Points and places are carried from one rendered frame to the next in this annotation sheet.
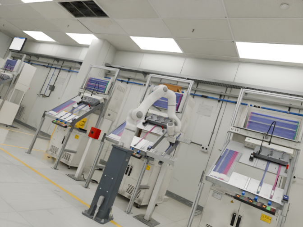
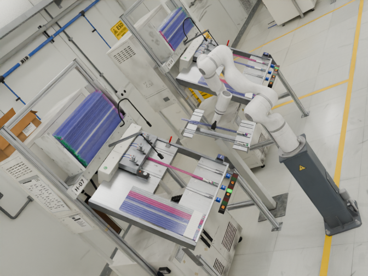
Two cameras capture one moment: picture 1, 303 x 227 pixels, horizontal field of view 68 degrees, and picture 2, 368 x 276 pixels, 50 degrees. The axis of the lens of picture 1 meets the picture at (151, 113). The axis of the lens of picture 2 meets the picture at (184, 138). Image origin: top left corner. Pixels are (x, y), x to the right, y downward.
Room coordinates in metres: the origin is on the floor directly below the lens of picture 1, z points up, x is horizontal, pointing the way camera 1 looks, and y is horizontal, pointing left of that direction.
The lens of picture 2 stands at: (2.38, 2.36, 2.07)
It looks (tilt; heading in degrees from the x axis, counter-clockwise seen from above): 21 degrees down; 281
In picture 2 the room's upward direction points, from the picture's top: 40 degrees counter-clockwise
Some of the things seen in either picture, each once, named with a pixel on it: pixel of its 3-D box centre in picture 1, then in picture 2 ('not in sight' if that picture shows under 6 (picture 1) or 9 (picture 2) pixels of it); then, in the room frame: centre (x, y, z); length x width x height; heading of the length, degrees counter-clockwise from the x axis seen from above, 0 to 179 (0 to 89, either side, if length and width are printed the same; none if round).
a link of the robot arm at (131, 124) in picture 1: (132, 119); (263, 115); (2.35, 0.16, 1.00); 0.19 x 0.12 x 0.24; 25
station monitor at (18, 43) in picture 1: (19, 45); not in sight; (5.85, 3.90, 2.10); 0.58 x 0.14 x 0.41; 58
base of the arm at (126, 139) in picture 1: (126, 139); (284, 136); (2.32, 0.15, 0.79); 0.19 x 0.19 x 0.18
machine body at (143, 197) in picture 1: (138, 177); (180, 248); (3.46, -0.15, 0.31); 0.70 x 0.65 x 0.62; 58
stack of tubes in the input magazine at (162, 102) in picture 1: (165, 100); (88, 127); (3.33, -0.13, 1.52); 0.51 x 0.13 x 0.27; 58
